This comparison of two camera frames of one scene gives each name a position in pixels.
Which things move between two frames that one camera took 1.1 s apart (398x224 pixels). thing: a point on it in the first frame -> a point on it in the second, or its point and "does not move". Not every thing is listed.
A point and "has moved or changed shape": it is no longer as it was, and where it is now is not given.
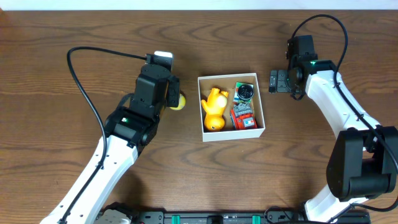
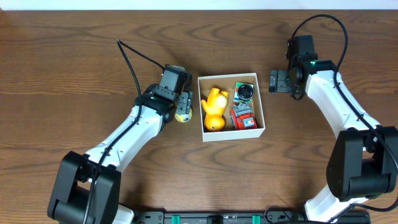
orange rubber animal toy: x=214 y=106 does not move
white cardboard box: x=227 y=83 does not move
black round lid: x=245 y=91 does not move
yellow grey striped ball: x=181 y=103 has moved or changed shape
